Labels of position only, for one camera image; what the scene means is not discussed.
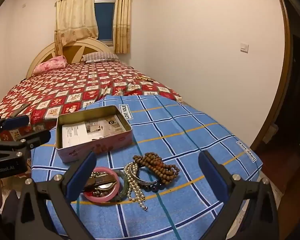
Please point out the green jade bangle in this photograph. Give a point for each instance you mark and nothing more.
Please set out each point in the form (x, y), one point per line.
(125, 185)

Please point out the red bear print bedsheet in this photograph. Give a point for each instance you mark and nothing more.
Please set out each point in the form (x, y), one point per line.
(65, 87)

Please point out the pink bangle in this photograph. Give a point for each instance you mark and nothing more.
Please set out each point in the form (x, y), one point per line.
(107, 198)

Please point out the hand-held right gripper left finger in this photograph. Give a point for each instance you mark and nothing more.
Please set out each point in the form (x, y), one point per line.
(81, 175)

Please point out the cream wooden headboard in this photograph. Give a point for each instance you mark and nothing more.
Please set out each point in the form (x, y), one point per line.
(42, 55)

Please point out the wide beige floral curtain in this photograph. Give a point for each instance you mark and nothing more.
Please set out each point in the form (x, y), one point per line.
(75, 17)

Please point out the pink tin box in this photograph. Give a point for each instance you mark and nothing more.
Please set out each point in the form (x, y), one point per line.
(95, 150)

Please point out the white light switch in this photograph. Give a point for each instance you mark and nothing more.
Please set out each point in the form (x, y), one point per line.
(244, 47)

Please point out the pink pillow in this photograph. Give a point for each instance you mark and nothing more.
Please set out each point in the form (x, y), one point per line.
(50, 65)

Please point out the silver bangle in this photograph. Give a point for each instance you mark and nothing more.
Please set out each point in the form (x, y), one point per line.
(136, 177)

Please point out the striped pillow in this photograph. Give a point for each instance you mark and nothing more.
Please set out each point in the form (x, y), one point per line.
(100, 56)

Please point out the blue plaid towel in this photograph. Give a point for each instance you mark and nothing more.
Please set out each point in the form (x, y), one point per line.
(177, 142)

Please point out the window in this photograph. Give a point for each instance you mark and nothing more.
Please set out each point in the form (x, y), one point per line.
(105, 17)

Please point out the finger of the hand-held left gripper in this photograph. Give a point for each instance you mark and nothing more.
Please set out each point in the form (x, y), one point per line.
(35, 138)
(15, 121)

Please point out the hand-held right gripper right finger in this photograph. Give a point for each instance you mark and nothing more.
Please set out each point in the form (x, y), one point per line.
(212, 177)

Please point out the narrow beige floral curtain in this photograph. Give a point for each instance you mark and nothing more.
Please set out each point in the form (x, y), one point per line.
(122, 17)

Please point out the printed paper sheet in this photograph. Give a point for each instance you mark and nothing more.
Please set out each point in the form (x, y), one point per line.
(90, 130)

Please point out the wooden door frame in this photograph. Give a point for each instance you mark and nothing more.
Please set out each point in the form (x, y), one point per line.
(285, 55)

